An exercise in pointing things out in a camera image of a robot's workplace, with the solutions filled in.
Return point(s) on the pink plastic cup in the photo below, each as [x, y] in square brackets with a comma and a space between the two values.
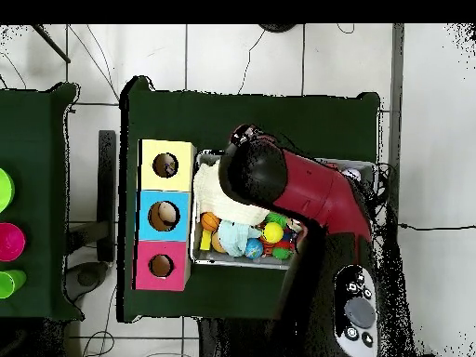
[11, 241]

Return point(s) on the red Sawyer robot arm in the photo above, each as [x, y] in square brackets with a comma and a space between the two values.
[308, 186]

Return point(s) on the black upright panel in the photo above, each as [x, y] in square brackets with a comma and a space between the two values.
[106, 186]

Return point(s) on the yellow smooth ball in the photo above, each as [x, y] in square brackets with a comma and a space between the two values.
[272, 232]

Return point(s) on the white baseball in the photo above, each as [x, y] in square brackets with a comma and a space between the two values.
[351, 173]

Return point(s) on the silver mesh bin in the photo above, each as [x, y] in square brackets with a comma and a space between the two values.
[208, 256]

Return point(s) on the grey stand base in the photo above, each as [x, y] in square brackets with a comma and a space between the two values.
[87, 277]

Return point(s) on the dark green table cloth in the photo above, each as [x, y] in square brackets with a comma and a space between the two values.
[241, 115]
[33, 130]

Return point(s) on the black round fixture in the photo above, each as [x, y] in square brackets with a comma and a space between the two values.
[277, 27]

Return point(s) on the lime green plastic cup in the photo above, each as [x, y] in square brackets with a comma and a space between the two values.
[5, 190]
[9, 284]

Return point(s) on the black diagonal rod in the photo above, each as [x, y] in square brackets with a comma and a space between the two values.
[50, 42]

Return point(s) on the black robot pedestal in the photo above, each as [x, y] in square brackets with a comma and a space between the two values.
[230, 342]

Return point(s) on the cream muslin cloth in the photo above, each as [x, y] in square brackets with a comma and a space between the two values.
[212, 193]

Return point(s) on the wooden three-hole box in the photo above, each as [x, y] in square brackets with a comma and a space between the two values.
[182, 178]

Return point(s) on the light blue fluffy cloth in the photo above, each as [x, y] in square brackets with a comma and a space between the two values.
[232, 236]

